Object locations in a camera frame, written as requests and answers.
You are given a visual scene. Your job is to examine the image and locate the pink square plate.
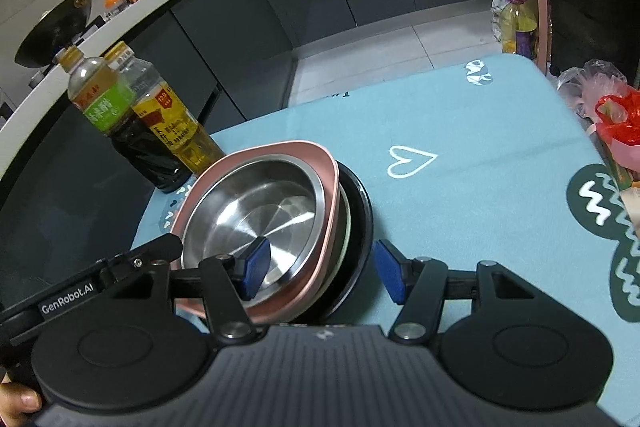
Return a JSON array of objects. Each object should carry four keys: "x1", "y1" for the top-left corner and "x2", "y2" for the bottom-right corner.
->
[{"x1": 170, "y1": 139, "x2": 341, "y2": 325}]

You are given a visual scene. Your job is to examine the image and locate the cooking oil bottle yellow label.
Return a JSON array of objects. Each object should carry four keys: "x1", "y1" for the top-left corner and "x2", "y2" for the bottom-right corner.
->
[{"x1": 104, "y1": 41, "x2": 226, "y2": 175}]

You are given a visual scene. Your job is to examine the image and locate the wok with wooden handle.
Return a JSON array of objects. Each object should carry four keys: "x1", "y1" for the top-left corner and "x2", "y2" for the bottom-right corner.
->
[{"x1": 14, "y1": 0, "x2": 127, "y2": 68}]

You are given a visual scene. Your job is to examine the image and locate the blue printed tablecloth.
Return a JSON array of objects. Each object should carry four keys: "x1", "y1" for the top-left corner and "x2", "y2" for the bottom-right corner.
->
[{"x1": 132, "y1": 54, "x2": 640, "y2": 427}]

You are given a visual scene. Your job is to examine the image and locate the green round plate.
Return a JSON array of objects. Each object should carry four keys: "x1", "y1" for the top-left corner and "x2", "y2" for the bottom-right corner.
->
[{"x1": 320, "y1": 179, "x2": 353, "y2": 298}]

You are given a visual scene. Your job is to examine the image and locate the pink plastic bag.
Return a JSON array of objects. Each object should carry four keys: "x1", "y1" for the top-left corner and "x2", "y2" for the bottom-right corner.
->
[{"x1": 555, "y1": 58, "x2": 640, "y2": 152}]

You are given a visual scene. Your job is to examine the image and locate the stainless steel bowl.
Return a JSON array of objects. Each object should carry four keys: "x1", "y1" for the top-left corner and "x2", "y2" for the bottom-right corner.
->
[{"x1": 180, "y1": 153, "x2": 326, "y2": 290}]

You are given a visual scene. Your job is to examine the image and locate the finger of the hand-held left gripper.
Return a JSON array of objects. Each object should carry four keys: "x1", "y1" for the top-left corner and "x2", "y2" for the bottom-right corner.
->
[{"x1": 100, "y1": 237, "x2": 184, "y2": 284}]

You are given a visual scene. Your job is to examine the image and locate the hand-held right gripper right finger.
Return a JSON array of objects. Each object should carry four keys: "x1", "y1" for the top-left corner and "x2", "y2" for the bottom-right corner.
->
[{"x1": 375, "y1": 239, "x2": 541, "y2": 344}]

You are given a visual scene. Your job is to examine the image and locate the clear printed plastic bag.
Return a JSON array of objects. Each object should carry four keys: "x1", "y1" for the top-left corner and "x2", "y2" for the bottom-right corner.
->
[{"x1": 490, "y1": 0, "x2": 516, "y2": 42}]

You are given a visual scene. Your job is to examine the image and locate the person's left hand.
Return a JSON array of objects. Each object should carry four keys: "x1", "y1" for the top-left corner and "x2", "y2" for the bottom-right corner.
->
[{"x1": 0, "y1": 381, "x2": 43, "y2": 427}]

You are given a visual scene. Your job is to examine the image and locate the pink plastic stool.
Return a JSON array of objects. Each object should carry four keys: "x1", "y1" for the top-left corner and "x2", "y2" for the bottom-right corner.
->
[{"x1": 505, "y1": 0, "x2": 552, "y2": 62}]

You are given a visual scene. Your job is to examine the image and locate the black round plastic bowl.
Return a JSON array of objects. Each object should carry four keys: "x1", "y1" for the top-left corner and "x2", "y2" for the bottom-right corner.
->
[{"x1": 287, "y1": 159, "x2": 375, "y2": 325}]

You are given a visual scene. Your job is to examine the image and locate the dark vinegar bottle green label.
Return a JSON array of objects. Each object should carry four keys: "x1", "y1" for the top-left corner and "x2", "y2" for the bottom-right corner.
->
[{"x1": 54, "y1": 46, "x2": 193, "y2": 194}]

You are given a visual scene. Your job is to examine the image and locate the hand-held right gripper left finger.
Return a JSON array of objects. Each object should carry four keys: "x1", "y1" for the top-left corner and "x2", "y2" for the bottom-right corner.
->
[{"x1": 105, "y1": 237, "x2": 272, "y2": 344}]

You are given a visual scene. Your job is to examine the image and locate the yellow oil jug purple cap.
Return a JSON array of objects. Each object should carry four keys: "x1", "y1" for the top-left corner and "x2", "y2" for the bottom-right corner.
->
[{"x1": 500, "y1": 0, "x2": 538, "y2": 58}]

